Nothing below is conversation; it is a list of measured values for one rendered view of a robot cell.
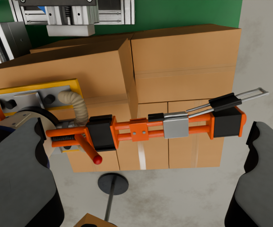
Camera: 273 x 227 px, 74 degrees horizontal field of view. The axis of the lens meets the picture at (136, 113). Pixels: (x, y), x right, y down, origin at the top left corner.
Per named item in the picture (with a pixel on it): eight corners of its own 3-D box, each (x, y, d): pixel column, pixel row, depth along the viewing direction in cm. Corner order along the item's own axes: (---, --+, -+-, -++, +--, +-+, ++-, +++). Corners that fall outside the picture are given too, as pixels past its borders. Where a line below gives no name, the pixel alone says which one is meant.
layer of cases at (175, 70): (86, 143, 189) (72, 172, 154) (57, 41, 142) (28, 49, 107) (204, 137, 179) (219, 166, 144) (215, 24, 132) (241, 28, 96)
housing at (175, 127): (163, 131, 57) (164, 140, 53) (161, 112, 54) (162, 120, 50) (185, 129, 56) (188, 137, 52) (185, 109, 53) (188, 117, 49)
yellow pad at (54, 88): (-1, 115, 69) (-11, 121, 64) (-16, 90, 64) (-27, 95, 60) (85, 104, 65) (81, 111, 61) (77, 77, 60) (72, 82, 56)
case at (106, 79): (52, 112, 126) (17, 150, 91) (28, 53, 108) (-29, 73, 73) (138, 102, 120) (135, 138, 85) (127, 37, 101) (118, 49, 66)
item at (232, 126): (205, 130, 56) (210, 140, 51) (206, 108, 52) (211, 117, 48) (234, 127, 55) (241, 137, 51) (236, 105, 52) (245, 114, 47)
